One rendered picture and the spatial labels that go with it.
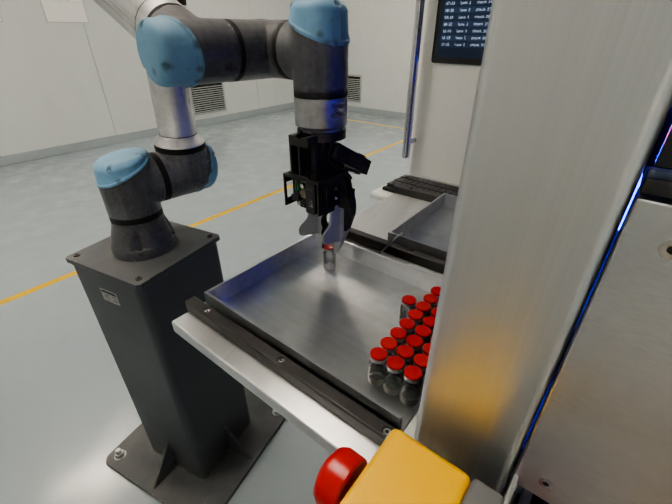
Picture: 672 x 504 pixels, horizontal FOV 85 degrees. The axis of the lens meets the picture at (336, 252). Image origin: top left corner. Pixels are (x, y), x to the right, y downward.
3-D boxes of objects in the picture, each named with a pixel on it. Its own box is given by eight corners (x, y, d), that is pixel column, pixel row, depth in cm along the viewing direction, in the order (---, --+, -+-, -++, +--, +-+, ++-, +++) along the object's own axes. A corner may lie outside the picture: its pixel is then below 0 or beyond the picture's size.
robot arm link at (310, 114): (317, 90, 56) (362, 95, 52) (318, 121, 58) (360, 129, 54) (282, 96, 51) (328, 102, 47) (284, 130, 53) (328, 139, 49)
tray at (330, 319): (484, 314, 57) (489, 296, 55) (397, 439, 39) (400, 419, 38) (317, 245, 75) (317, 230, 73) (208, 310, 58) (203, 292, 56)
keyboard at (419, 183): (522, 209, 108) (524, 201, 107) (505, 225, 99) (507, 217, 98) (404, 178, 131) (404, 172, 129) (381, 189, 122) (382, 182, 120)
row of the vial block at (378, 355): (443, 313, 57) (448, 289, 54) (379, 389, 45) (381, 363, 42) (430, 308, 58) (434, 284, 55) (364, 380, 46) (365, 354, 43)
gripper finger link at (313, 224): (292, 251, 65) (293, 204, 59) (315, 238, 69) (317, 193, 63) (306, 259, 63) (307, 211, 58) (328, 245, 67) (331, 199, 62)
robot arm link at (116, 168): (99, 209, 88) (79, 153, 81) (155, 194, 96) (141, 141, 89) (118, 225, 81) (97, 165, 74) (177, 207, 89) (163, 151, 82)
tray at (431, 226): (601, 249, 74) (608, 233, 72) (578, 317, 56) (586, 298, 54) (441, 206, 92) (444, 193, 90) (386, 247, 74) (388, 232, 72)
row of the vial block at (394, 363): (457, 319, 55) (463, 295, 53) (395, 399, 43) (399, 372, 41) (443, 313, 57) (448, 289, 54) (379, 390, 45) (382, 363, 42)
